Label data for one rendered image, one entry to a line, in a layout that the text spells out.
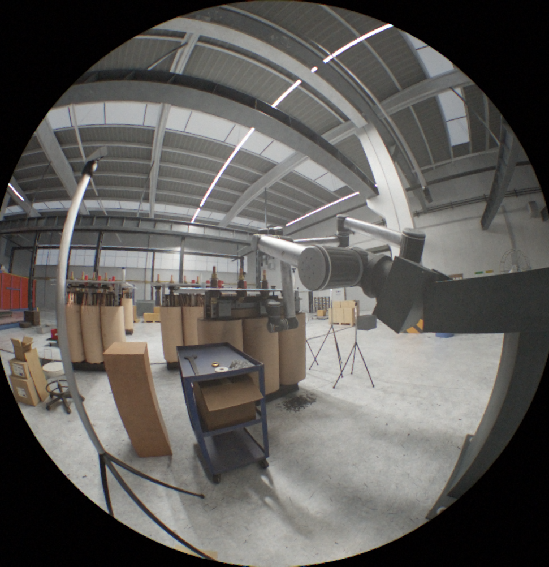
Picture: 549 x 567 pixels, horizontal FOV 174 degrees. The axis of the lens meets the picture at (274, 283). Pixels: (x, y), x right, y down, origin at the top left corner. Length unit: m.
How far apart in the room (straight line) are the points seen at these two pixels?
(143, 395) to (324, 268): 1.35
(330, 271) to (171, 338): 2.89
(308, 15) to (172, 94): 6.32
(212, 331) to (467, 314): 1.70
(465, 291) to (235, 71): 9.33
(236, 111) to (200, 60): 5.68
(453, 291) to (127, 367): 1.71
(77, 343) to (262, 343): 3.13
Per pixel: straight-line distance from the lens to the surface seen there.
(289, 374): 2.25
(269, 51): 7.22
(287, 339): 2.11
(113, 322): 3.33
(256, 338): 1.84
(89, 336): 3.51
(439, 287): 0.79
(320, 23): 9.02
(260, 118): 4.14
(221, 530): 1.35
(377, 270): 0.88
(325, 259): 0.72
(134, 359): 1.31
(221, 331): 1.66
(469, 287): 0.78
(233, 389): 0.99
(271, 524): 1.34
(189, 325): 3.27
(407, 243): 1.48
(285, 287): 1.58
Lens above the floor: 1.27
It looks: 5 degrees up
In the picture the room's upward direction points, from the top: 2 degrees counter-clockwise
